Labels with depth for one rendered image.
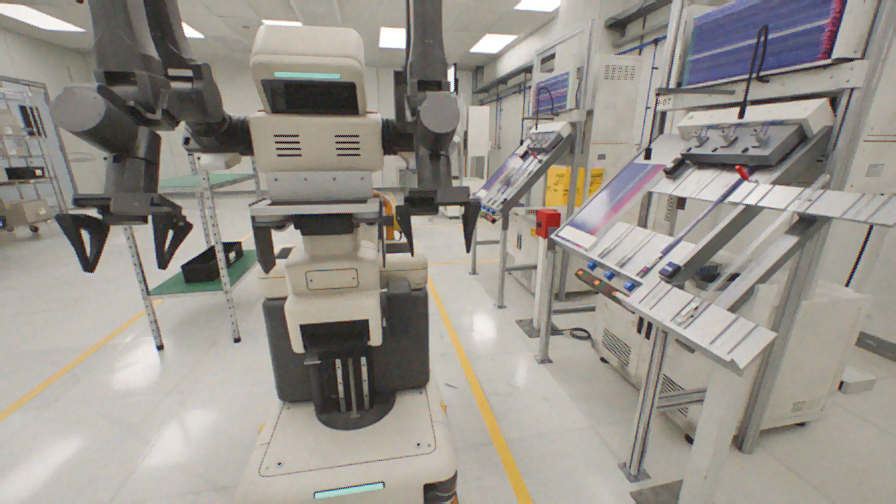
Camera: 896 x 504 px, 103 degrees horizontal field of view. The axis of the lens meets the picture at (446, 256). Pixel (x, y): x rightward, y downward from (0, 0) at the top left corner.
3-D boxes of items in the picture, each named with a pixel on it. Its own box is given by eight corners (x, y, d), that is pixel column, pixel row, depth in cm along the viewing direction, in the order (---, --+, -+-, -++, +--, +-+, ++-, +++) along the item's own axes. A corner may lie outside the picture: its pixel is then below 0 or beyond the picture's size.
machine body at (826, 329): (692, 454, 139) (730, 310, 121) (589, 355, 204) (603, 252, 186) (822, 429, 151) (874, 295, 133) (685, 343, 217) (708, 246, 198)
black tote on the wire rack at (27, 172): (25, 179, 446) (21, 168, 442) (-6, 180, 438) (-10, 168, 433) (48, 177, 482) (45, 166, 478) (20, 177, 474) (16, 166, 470)
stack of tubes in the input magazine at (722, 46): (821, 60, 104) (853, -51, 96) (679, 87, 151) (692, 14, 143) (854, 62, 106) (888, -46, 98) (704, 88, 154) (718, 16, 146)
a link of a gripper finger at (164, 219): (165, 265, 46) (169, 196, 48) (102, 267, 45) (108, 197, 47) (192, 272, 53) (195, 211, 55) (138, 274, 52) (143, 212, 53)
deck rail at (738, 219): (664, 302, 114) (654, 290, 111) (659, 299, 115) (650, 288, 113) (838, 140, 109) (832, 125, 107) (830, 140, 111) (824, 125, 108)
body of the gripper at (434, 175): (472, 197, 55) (467, 152, 56) (405, 199, 53) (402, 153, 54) (464, 210, 61) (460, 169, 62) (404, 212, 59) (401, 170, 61)
